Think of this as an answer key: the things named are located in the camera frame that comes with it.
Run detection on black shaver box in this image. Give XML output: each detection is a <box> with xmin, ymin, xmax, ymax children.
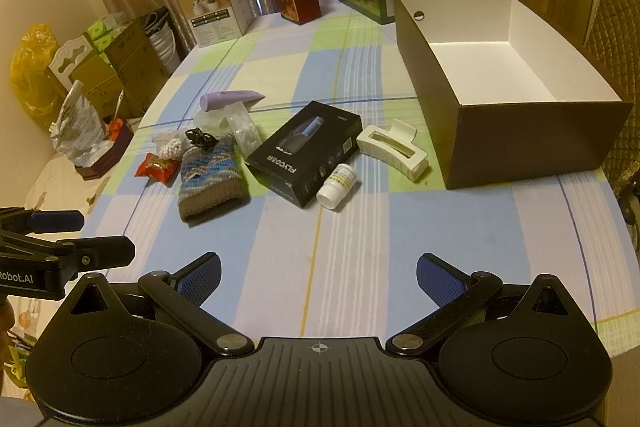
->
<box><xmin>246</xmin><ymin>101</ymin><xmax>362</xmax><ymax>208</ymax></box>

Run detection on green tissue packs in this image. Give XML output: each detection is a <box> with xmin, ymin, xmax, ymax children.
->
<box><xmin>86</xmin><ymin>12</ymin><xmax>130</xmax><ymax>65</ymax></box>

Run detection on white cut-out cardboard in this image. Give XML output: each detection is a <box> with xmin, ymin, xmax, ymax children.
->
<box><xmin>49</xmin><ymin>32</ymin><xmax>96</xmax><ymax>92</ymax></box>

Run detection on brown cardboard storage box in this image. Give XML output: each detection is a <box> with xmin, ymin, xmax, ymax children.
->
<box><xmin>394</xmin><ymin>0</ymin><xmax>632</xmax><ymax>190</ymax></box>

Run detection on white hair claw clip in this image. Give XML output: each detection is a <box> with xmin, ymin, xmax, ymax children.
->
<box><xmin>357</xmin><ymin>119</ymin><xmax>428</xmax><ymax>182</ymax></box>

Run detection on person's left hand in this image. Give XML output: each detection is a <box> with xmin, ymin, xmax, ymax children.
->
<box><xmin>0</xmin><ymin>300</ymin><xmax>15</xmax><ymax>364</ymax></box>

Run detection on red snack packet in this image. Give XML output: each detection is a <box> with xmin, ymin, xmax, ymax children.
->
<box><xmin>134</xmin><ymin>153</ymin><xmax>180</xmax><ymax>184</ymax></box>

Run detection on clear plastic toothpick case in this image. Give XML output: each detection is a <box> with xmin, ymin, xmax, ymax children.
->
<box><xmin>224</xmin><ymin>102</ymin><xmax>262</xmax><ymax>159</ymax></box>

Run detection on purple cream tube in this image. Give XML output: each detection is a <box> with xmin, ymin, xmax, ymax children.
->
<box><xmin>200</xmin><ymin>90</ymin><xmax>265</xmax><ymax>112</ymax></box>

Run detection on yellow plastic bag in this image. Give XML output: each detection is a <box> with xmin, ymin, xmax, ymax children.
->
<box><xmin>9</xmin><ymin>23</ymin><xmax>66</xmax><ymax>133</ymax></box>

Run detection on white product box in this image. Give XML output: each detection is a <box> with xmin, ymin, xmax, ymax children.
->
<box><xmin>178</xmin><ymin>0</ymin><xmax>255</xmax><ymax>48</ymax></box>

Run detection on black cable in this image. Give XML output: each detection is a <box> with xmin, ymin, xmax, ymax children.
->
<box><xmin>184</xmin><ymin>126</ymin><xmax>222</xmax><ymax>153</ymax></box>

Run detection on white pill bottle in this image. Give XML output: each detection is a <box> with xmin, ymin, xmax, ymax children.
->
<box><xmin>316</xmin><ymin>164</ymin><xmax>358</xmax><ymax>210</ymax></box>

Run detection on quilted chair cushion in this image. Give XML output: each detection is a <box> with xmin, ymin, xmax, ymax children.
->
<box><xmin>582</xmin><ymin>0</ymin><xmax>640</xmax><ymax>188</ymax></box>

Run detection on crumpled silver bag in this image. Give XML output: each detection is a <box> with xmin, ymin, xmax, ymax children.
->
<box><xmin>49</xmin><ymin>80</ymin><xmax>110</xmax><ymax>167</ymax></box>

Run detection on dark wooden tray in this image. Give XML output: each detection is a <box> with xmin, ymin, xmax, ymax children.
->
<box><xmin>75</xmin><ymin>118</ymin><xmax>134</xmax><ymax>181</ymax></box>

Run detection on bag of cotton swabs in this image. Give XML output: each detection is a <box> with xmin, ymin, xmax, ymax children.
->
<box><xmin>152</xmin><ymin>130</ymin><xmax>186</xmax><ymax>161</ymax></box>

